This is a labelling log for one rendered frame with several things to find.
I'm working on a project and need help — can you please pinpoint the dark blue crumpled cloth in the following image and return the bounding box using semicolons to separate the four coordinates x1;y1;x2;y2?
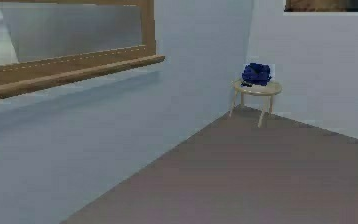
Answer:
241;62;273;88

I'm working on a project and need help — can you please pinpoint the brown framed wall picture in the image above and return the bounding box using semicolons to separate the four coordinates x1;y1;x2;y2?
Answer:
283;0;358;15

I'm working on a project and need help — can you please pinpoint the wooden framed window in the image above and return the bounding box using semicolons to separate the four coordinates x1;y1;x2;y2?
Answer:
0;0;166;103

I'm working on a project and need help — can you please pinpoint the round beige stool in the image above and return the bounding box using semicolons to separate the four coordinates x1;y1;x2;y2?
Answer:
228;78;283;129

